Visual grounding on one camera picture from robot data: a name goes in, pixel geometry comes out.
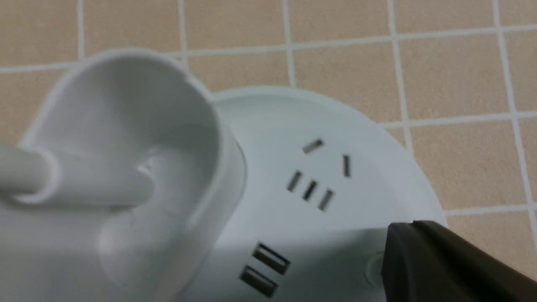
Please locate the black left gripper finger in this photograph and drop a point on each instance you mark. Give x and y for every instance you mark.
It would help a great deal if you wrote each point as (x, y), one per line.
(426, 262)

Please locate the white desk lamp socket base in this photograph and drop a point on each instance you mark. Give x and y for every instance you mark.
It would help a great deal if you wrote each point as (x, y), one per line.
(135, 183)

